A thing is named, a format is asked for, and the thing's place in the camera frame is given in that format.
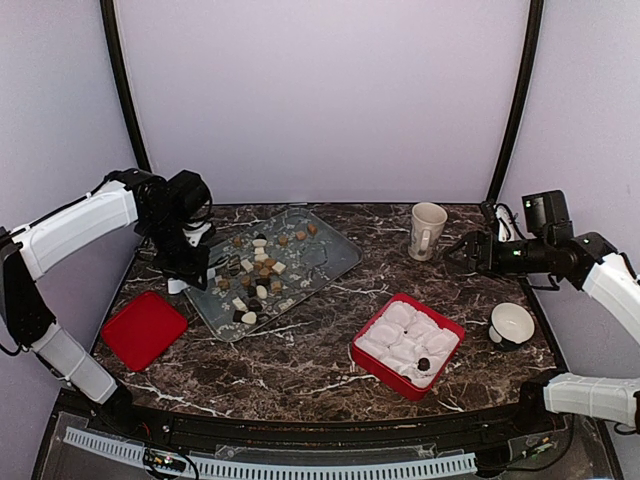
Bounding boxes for left black frame post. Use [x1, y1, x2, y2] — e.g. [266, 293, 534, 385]
[99, 0, 154, 173]

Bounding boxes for white paper cup liners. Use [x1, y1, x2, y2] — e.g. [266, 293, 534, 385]
[358, 301, 460, 390]

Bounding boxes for white swirl chocolate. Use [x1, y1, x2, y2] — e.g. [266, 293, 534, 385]
[256, 285, 268, 299]

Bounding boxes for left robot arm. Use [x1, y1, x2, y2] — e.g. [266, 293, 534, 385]
[1, 168, 213, 436]

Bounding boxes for glass floral serving tray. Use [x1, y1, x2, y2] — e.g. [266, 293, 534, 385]
[185, 207, 363, 343]

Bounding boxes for dark chocolate piece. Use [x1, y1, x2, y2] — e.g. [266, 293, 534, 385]
[418, 358, 431, 371]

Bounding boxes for white black bowl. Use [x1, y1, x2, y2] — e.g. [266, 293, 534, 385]
[488, 303, 535, 351]

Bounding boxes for black frame post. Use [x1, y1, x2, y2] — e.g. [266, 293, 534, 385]
[485, 0, 545, 201]
[99, 0, 154, 173]

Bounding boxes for right black frame post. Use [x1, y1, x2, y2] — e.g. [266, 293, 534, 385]
[485, 0, 545, 201]

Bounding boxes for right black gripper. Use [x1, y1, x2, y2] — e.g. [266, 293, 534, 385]
[444, 229, 553, 283]

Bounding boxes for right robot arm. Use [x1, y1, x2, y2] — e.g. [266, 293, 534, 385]
[443, 190, 639, 435]

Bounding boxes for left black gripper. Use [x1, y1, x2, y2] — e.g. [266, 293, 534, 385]
[142, 211, 211, 290]

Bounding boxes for red tin box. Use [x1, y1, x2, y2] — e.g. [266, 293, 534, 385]
[351, 293, 467, 402]

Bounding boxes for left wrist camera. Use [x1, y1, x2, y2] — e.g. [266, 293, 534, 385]
[183, 222, 216, 247]

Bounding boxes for black front rail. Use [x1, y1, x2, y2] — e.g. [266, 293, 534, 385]
[49, 384, 596, 456]

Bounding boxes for cream ceramic mug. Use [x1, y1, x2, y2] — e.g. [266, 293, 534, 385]
[408, 202, 448, 261]

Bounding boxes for white cable duct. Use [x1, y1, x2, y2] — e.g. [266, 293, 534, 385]
[63, 427, 478, 479]

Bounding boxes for red tin lid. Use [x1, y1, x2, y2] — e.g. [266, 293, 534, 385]
[101, 291, 188, 372]

